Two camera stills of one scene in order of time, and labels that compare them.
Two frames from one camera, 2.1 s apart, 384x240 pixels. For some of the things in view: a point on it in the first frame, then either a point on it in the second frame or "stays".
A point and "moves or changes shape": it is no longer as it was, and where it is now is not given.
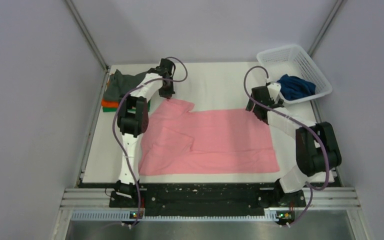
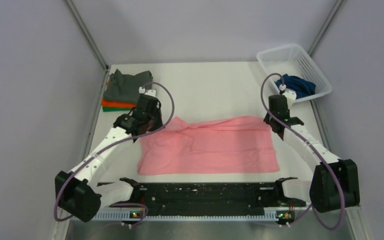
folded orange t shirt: (110, 104) stays
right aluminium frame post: (325, 27) stays
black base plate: (192, 197) stays
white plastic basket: (292, 60) stays
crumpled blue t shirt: (293, 88) stays
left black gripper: (167, 94) to (159, 125)
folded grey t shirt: (119, 85) stays
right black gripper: (250, 106) to (267, 119)
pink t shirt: (177, 140) moves or changes shape
